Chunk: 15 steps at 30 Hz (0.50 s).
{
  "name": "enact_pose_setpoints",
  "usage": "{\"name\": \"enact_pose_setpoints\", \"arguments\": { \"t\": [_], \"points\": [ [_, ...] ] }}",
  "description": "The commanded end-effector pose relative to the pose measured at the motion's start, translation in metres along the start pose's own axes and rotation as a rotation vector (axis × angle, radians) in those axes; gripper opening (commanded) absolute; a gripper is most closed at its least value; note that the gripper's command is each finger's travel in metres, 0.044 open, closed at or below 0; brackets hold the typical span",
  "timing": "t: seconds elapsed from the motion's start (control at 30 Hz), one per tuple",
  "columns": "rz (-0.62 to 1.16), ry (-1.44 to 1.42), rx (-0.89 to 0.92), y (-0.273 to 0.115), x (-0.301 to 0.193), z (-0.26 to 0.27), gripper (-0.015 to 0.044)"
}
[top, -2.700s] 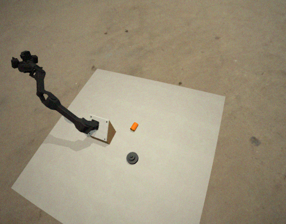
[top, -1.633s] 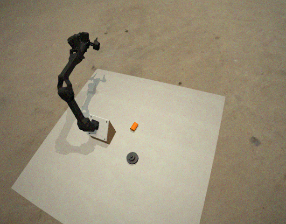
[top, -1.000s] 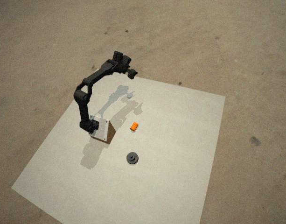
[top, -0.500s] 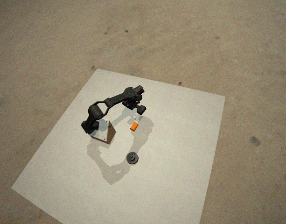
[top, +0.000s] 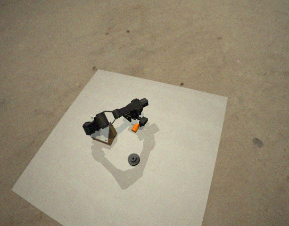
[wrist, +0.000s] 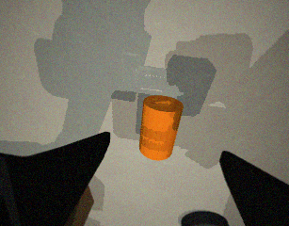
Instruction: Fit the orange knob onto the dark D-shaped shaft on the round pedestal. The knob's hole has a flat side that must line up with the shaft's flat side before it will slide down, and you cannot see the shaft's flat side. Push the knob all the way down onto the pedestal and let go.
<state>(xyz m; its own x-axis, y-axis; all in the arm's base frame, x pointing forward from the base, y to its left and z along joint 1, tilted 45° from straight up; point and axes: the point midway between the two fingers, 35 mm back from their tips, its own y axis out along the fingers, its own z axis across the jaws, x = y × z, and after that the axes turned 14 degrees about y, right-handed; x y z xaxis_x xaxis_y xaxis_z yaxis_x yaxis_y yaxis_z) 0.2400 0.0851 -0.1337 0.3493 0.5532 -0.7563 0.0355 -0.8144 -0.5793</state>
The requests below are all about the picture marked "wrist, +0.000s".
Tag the orange cylinder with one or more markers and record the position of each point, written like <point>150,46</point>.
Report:
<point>159,125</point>

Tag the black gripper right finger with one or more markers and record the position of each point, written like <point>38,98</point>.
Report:
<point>261,199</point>

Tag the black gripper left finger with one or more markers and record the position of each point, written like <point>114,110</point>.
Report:
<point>42,189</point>

